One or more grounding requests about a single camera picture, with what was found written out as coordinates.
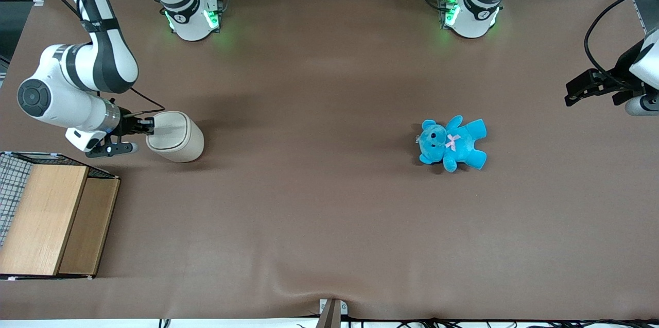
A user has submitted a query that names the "right wrist grey camera box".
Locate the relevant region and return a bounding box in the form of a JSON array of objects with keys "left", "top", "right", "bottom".
[{"left": 66, "top": 127, "right": 138, "bottom": 159}]

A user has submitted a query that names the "cream flip-lid trash can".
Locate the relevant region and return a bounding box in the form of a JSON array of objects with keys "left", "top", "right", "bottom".
[{"left": 146, "top": 111, "right": 205, "bottom": 163}]

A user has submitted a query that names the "large light wooden shelf board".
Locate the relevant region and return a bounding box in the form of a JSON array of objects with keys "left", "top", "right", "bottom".
[{"left": 0, "top": 165, "right": 89, "bottom": 276}]

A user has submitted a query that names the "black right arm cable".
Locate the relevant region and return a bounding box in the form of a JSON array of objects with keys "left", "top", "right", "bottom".
[{"left": 67, "top": 0, "right": 166, "bottom": 114}]

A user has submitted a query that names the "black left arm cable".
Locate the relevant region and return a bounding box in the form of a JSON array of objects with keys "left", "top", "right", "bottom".
[{"left": 584, "top": 0, "right": 659, "bottom": 89}]

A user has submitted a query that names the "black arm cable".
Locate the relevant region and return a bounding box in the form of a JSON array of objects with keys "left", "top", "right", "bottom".
[
  {"left": 584, "top": 0, "right": 659, "bottom": 89},
  {"left": 67, "top": 0, "right": 166, "bottom": 114}
]

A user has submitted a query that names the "grey metal table bracket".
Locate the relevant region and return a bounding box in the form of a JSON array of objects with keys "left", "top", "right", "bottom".
[{"left": 315, "top": 299, "right": 348, "bottom": 328}]

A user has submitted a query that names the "blue teddy bear plush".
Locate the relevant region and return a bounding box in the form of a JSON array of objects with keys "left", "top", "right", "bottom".
[{"left": 418, "top": 115, "right": 488, "bottom": 173}]

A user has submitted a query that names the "wooden step shelf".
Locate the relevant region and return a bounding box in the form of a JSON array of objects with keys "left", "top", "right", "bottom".
[{"left": 0, "top": 152, "right": 120, "bottom": 281}]

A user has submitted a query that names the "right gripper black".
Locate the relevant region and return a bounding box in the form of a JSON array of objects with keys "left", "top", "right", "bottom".
[{"left": 110, "top": 111, "right": 155, "bottom": 139}]

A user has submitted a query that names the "narrow wooden shelf board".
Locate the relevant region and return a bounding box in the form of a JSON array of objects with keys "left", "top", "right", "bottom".
[{"left": 58, "top": 178, "right": 120, "bottom": 275}]

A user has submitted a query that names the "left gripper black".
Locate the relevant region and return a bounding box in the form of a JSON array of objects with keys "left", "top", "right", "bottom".
[{"left": 565, "top": 70, "right": 644, "bottom": 107}]

